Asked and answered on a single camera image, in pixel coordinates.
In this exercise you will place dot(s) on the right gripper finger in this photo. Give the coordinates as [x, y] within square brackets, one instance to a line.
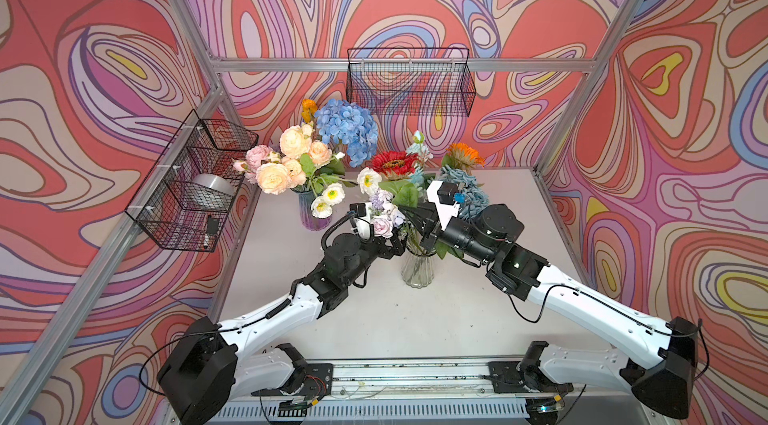
[426, 218]
[430, 240]

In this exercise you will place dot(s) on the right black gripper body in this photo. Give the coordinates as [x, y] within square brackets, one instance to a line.
[432, 224]

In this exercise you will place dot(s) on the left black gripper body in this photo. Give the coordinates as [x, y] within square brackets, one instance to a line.
[390, 244]

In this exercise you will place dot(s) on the lilac white mixed bouquet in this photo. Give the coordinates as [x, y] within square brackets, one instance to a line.
[382, 218]

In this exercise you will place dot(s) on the clear ribbed glass vase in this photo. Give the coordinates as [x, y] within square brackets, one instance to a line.
[418, 268]

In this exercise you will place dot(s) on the teal white bouquet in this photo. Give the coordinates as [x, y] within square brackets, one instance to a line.
[473, 200]

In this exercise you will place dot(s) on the pale blue rose stem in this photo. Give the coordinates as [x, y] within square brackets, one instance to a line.
[423, 153]

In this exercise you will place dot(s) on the white yellow-centred poppy stem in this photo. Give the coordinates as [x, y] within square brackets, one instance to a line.
[330, 190]

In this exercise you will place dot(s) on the orange gerbera flower stem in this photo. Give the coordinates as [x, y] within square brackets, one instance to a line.
[462, 156]

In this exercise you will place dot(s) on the peach rose flower stem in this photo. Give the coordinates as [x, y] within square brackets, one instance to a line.
[295, 175]

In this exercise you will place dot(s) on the blue hydrangea flower stem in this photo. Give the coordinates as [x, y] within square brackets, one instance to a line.
[341, 123]

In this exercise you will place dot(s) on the cream rose flower stem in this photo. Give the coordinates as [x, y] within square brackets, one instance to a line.
[296, 140]

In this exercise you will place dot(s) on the orange poppy flower stem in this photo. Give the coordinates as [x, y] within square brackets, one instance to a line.
[308, 110]

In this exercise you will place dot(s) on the red sunflower stem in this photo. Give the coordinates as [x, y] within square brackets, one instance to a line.
[396, 169]

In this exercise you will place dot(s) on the pink rose flower stem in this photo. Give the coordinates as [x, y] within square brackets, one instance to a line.
[255, 158]

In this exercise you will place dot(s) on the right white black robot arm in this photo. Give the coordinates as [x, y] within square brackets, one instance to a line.
[650, 358]

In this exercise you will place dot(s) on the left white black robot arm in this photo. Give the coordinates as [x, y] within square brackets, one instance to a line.
[215, 362]

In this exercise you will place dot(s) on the small black device in basket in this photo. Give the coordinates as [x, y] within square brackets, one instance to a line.
[212, 226]

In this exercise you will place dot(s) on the white tape roll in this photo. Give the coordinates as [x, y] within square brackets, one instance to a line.
[215, 185]

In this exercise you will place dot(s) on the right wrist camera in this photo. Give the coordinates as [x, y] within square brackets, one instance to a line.
[442, 196]

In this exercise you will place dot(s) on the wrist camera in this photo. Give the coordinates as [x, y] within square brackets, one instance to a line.
[442, 196]
[359, 220]

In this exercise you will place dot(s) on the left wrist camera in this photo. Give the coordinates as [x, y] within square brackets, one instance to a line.
[359, 220]

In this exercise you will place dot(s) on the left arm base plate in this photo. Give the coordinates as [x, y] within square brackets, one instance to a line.
[308, 380]

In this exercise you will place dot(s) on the black wire basket back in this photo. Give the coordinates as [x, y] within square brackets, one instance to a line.
[411, 81]

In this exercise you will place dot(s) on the black wire basket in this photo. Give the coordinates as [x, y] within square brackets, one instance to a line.
[411, 81]
[168, 208]

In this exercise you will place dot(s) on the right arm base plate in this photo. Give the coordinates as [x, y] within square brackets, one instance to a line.
[509, 377]

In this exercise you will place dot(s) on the black wire basket left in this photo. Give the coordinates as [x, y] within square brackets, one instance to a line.
[168, 208]

